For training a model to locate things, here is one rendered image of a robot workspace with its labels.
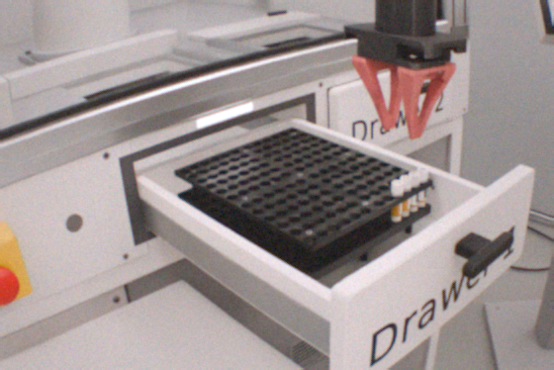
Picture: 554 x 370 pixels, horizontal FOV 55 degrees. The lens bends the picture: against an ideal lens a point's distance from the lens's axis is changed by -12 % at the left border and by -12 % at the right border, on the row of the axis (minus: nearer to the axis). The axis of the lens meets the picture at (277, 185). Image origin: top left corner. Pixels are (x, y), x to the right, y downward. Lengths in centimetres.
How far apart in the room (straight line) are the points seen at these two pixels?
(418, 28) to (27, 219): 43
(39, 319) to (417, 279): 43
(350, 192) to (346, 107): 25
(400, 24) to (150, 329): 41
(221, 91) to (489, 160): 185
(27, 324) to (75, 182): 18
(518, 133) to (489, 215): 182
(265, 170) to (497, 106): 179
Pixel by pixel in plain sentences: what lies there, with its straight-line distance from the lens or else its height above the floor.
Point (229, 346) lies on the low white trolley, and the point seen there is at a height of 76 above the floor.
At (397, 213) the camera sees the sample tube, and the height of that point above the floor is 88.
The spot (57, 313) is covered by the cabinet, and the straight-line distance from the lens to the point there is 71.
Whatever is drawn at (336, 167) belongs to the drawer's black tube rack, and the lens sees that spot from 66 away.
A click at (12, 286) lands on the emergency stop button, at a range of 58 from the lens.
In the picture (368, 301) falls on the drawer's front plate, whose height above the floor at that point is 91.
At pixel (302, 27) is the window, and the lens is 80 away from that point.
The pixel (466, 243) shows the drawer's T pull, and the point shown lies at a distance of 50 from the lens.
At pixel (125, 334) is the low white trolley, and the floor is 76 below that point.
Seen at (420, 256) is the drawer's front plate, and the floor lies 92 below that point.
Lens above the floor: 117
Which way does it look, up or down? 26 degrees down
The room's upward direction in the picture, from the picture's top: 3 degrees counter-clockwise
